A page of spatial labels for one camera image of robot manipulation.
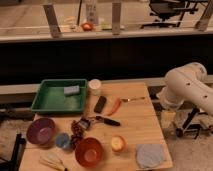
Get green plastic tray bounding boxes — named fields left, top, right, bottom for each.
left=31, top=79, right=87, bottom=114

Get black rectangular block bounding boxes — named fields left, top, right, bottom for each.
left=94, top=96, right=107, bottom=113

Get black wheeled base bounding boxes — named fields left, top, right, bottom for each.
left=175, top=108, right=213, bottom=138

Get black handled knife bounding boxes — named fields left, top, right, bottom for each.
left=95, top=116, right=121, bottom=126

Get dark red grapes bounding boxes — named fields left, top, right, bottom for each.
left=71, top=121, right=84, bottom=149

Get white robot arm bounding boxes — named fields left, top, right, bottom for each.
left=157, top=62, right=213, bottom=116

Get small metal clip toy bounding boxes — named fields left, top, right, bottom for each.
left=78, top=118, right=92, bottom=130

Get purple bowl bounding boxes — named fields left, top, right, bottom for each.
left=26, top=118, right=55, bottom=145

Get black chair frame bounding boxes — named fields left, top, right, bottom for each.
left=0, top=133, right=26, bottom=171

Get red fruit on shelf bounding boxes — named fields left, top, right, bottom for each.
left=81, top=22, right=94, bottom=31

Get black office chair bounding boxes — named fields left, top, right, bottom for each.
left=141, top=0, right=208, bottom=29

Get grey folded cloth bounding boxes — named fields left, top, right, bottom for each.
left=136, top=144, right=165, bottom=169

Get red yellow apple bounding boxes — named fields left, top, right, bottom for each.
left=110, top=136, right=126, bottom=152

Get small blue cup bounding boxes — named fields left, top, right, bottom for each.
left=55, top=133, right=70, bottom=149

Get orange bowl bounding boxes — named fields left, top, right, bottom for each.
left=75, top=137, right=103, bottom=168

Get blue sponge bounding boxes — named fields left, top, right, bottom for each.
left=64, top=85, right=80, bottom=95

